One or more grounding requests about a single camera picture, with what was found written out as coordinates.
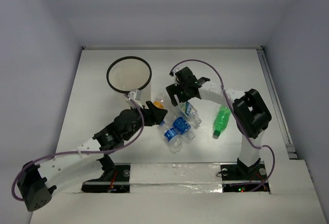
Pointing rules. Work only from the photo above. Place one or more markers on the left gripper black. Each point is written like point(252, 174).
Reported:
point(149, 113)

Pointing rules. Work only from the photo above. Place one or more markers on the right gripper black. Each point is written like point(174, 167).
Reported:
point(173, 90)

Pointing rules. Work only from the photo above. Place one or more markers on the orange label bottle yellow cap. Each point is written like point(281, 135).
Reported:
point(160, 101)

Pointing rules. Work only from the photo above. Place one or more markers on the clear bottle green white label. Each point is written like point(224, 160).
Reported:
point(188, 111)

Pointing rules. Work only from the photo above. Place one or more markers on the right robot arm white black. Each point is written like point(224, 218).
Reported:
point(248, 109)

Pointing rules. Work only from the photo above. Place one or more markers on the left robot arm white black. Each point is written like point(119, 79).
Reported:
point(41, 179)

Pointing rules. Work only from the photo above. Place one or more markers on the white cylindrical bin black rim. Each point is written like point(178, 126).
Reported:
point(130, 73)

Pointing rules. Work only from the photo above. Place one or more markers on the blue label bottle white cap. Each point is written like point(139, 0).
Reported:
point(183, 128)

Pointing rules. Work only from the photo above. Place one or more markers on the green plastic bottle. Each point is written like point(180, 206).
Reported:
point(221, 121)

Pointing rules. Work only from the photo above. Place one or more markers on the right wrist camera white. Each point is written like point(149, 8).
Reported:
point(173, 74)

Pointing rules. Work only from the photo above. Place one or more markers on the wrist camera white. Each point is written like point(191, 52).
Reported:
point(133, 98)
point(173, 74)

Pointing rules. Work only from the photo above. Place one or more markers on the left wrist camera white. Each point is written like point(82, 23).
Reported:
point(133, 98)

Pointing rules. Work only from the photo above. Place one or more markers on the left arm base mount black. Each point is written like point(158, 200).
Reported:
point(114, 179)

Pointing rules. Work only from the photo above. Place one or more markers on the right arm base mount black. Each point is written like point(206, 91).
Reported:
point(239, 178)

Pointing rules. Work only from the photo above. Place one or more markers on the aluminium rail right edge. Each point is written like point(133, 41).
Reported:
point(291, 151)

